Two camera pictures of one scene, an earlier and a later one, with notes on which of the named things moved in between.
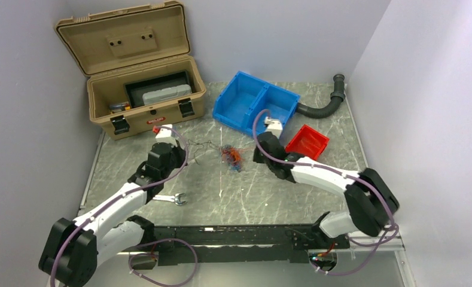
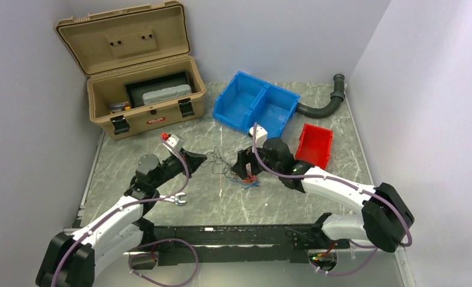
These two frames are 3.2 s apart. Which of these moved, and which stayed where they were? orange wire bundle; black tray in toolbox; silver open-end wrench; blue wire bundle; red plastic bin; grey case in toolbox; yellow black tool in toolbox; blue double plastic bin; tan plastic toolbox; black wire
Moved: blue wire bundle; orange wire bundle; red plastic bin; black wire
Stayed: black tray in toolbox; silver open-end wrench; yellow black tool in toolbox; blue double plastic bin; tan plastic toolbox; grey case in toolbox
